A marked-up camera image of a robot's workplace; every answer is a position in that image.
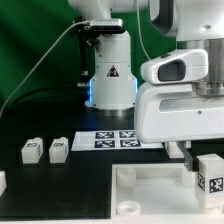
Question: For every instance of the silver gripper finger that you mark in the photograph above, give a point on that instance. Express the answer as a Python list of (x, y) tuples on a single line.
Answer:
[(191, 162)]

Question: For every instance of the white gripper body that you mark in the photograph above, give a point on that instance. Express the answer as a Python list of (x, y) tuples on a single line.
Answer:
[(172, 113)]

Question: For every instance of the white square tabletop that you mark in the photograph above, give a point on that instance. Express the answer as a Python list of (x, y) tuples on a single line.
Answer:
[(158, 194)]

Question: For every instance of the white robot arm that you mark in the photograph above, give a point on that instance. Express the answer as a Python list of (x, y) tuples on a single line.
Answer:
[(195, 24)]

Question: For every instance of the white marker sheet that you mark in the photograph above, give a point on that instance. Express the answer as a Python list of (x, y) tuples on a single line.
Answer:
[(109, 140)]

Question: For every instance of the white block left edge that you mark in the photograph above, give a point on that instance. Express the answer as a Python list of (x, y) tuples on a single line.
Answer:
[(3, 184)]

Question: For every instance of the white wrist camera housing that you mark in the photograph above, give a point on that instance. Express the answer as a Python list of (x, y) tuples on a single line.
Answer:
[(178, 66)]

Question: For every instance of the grey camera on stand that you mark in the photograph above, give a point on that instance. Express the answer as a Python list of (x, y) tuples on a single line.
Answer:
[(106, 25)]

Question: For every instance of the black camera stand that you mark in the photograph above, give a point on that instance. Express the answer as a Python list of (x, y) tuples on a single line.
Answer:
[(86, 39)]

